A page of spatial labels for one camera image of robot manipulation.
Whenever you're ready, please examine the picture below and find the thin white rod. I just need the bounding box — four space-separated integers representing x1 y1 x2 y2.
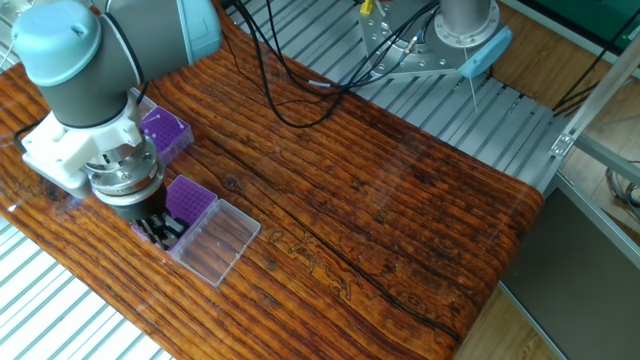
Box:
465 68 481 115

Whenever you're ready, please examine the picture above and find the aluminium frame profile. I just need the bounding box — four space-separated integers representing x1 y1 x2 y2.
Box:
548 50 640 166

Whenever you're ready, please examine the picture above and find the green board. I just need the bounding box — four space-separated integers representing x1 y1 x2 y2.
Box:
505 0 640 56

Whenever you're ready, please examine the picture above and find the purple pipette tip holder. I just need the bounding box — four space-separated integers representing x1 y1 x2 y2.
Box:
133 98 195 163
130 176 262 289

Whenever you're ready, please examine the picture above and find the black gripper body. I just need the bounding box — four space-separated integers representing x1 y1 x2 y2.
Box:
105 185 171 225

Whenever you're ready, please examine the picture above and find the glossy wood grain mat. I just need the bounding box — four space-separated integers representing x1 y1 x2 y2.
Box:
0 0 546 360

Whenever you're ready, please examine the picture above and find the silver ribbed wrist flange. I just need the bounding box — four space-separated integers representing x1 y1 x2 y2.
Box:
82 148 166 204

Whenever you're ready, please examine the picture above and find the black cable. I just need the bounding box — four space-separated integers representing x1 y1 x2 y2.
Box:
225 0 441 129
245 0 431 93

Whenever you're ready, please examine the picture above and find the light blue plastic piece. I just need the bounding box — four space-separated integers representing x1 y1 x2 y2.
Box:
458 26 514 79

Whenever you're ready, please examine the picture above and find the silver robot mounting plate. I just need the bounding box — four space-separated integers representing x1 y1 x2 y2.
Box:
355 0 471 79

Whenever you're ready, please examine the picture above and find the silver corner bracket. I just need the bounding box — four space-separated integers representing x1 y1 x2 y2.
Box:
550 130 576 161

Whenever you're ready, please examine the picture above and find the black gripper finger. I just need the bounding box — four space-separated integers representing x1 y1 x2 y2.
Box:
158 214 187 241
139 218 173 249

